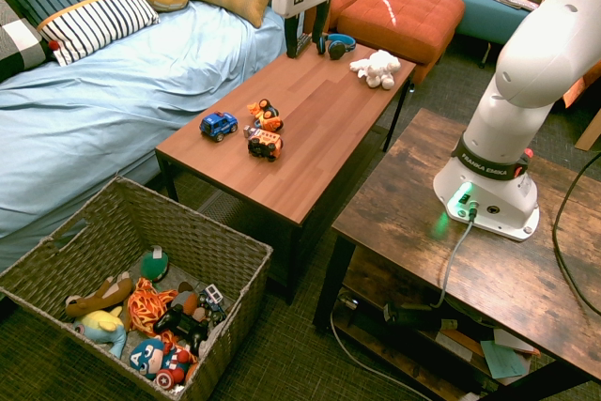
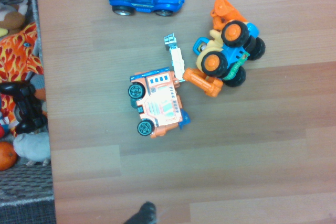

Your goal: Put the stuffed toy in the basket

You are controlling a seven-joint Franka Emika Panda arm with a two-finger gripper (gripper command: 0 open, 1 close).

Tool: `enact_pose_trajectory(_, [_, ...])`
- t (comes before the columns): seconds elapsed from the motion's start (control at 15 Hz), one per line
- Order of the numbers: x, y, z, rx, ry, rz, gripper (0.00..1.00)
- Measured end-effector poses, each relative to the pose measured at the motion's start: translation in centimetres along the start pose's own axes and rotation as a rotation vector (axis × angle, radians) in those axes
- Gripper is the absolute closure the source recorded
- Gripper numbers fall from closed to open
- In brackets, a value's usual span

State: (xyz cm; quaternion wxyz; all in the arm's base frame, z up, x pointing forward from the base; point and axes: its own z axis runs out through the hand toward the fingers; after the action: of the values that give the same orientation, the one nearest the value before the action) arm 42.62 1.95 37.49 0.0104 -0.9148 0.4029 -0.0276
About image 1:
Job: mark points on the large orange tufted ottoman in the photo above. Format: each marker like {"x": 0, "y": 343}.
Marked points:
{"x": 404, "y": 20}

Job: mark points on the white navy striped pillow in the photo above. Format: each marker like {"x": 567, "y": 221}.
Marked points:
{"x": 96, "y": 25}

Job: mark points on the Captain America plush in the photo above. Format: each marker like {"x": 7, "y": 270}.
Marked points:
{"x": 159, "y": 361}

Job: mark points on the green envelope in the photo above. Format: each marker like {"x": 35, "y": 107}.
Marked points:
{"x": 502, "y": 359}

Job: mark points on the red-brown wooden coffee table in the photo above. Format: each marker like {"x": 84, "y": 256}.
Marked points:
{"x": 300, "y": 138}

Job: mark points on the orange toy fire truck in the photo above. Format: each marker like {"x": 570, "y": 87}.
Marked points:
{"x": 265, "y": 143}

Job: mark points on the rustic brown side table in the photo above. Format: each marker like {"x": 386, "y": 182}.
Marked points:
{"x": 413, "y": 232}

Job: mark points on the yellow blue plush toy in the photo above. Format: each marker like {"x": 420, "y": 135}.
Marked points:
{"x": 105, "y": 326}

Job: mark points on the black white checked pillow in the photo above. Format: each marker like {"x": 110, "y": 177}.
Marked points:
{"x": 19, "y": 44}

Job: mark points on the black remote control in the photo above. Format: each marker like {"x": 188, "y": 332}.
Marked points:
{"x": 305, "y": 43}

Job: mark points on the blue black headphones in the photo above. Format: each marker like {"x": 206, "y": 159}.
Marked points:
{"x": 339, "y": 46}

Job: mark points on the green round plush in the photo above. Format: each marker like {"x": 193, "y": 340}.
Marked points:
{"x": 154, "y": 264}

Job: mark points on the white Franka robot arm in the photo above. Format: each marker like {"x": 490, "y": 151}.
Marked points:
{"x": 516, "y": 67}

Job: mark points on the light wooden furniture piece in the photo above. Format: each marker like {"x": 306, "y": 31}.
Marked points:
{"x": 590, "y": 131}

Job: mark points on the brown dog plush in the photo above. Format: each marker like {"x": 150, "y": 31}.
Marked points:
{"x": 103, "y": 295}

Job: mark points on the black power adapter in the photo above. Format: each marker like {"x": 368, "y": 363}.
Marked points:
{"x": 408, "y": 316}

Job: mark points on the white stuffed toy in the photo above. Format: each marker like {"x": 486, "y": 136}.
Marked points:
{"x": 378, "y": 67}

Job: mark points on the teal blue sofa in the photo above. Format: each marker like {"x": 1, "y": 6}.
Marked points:
{"x": 483, "y": 11}

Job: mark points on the orange blue toy car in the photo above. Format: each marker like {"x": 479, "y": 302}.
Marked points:
{"x": 267, "y": 114}

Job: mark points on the small toy robot truck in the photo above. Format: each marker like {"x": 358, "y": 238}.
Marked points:
{"x": 212, "y": 301}

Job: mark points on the black game controller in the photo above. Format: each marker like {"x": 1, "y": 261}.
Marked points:
{"x": 185, "y": 323}

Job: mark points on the grey woven wicker basket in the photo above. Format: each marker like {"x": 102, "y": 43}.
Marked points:
{"x": 197, "y": 241}

